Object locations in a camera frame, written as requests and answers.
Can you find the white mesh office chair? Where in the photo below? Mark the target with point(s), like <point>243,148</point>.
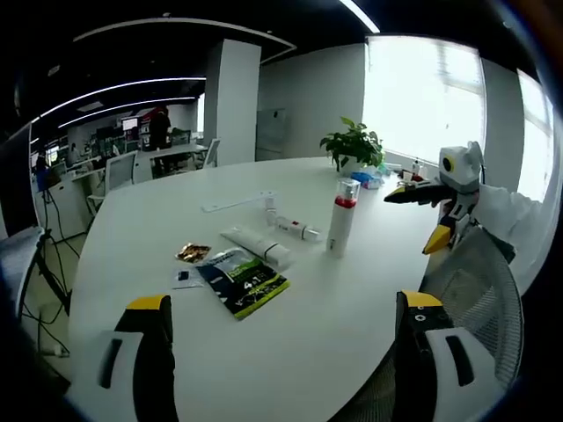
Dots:
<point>484,285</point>

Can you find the green black skincare packet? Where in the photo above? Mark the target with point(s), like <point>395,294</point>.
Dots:
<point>242,281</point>

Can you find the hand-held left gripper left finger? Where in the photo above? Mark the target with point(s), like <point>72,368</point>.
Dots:
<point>110,369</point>

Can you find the blue tissue packet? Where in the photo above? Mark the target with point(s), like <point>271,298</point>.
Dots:
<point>365,178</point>

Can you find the small skincare sample sachet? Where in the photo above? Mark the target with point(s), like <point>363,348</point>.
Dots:
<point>187,278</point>

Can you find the red-label skincare bottle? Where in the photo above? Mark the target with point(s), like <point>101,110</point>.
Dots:
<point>292,226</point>

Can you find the potted green plant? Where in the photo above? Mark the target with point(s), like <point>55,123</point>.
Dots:
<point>352,143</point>

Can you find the long ceiling light strip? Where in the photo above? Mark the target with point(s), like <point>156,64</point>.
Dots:
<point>176,80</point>

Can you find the small red white box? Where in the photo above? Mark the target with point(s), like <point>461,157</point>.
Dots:
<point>411,180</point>

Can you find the small white pump bottle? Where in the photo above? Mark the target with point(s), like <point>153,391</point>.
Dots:
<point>416,167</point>

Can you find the small white skincare bottle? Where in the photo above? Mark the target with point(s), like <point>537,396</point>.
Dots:
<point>270,211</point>

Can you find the pink screen monitor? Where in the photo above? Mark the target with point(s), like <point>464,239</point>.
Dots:
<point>130,124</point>

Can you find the white red-banded skincare bottle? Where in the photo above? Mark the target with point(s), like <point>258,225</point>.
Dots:
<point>341,228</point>

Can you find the white office desk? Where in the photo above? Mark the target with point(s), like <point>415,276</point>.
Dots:
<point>176,158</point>

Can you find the bright window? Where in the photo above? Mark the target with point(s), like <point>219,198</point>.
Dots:
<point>422,101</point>

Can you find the curved white ceiling trim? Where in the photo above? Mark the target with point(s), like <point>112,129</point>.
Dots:
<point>176,20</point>

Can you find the white floor power strip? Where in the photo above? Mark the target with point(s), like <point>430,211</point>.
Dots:
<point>57,351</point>

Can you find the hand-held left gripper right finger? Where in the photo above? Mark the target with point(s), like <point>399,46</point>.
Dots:
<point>457,365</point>

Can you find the gold foil skincare sachet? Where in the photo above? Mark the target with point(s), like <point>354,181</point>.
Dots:
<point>193,252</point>

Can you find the short ceiling light bar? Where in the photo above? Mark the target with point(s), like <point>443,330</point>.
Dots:
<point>358,15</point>

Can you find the black laptop stand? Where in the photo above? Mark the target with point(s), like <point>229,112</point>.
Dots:
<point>53,277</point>

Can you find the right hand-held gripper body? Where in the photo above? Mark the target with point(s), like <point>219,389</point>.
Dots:
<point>464,171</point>

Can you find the white skincare tube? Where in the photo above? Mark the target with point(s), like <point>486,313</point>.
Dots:
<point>255,244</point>

